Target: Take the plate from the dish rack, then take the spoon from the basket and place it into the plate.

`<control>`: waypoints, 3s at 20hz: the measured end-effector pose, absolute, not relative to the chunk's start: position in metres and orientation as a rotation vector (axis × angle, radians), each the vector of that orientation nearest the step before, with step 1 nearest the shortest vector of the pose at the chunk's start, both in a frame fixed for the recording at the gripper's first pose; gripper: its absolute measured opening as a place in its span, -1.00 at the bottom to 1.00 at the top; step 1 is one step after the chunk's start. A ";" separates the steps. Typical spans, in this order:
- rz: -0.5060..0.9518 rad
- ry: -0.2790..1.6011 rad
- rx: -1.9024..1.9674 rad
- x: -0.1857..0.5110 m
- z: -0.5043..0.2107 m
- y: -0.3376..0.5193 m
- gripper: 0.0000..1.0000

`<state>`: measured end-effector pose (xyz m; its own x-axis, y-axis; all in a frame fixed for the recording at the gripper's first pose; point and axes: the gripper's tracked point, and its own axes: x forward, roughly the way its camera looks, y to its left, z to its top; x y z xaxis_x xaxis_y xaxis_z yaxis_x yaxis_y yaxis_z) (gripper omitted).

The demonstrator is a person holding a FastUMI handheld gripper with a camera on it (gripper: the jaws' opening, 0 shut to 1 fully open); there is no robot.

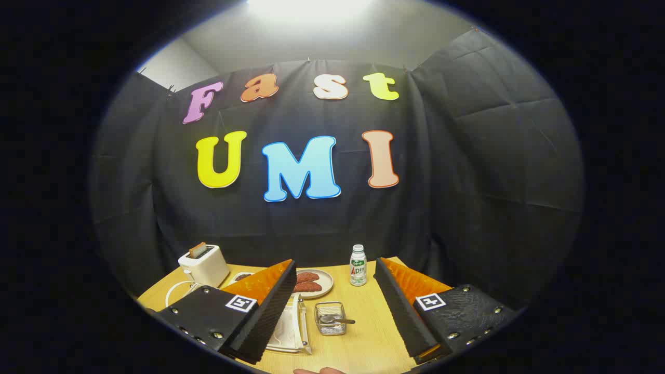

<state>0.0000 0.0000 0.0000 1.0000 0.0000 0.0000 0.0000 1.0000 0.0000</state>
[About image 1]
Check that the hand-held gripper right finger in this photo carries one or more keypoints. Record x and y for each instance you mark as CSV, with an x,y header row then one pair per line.
x,y
400,317

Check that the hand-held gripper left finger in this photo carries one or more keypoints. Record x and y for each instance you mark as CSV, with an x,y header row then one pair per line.
x,y
270,317

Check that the beige round plate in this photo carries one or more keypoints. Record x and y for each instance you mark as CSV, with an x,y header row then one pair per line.
x,y
326,283

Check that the pile of dark red beans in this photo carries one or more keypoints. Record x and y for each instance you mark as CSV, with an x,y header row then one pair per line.
x,y
242,277

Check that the red meat piece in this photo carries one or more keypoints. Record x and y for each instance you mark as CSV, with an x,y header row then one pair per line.
x,y
309,286
307,277

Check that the cream divided snack tray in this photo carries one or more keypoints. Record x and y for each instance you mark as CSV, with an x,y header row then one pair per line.
x,y
234,280

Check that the white drink bottle green label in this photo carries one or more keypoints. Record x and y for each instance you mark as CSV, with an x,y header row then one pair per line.
x,y
358,270

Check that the white toaster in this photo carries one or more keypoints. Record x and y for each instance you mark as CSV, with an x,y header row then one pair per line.
x,y
208,269

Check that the brown toast slice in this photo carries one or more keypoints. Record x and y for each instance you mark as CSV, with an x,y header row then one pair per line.
x,y
197,250

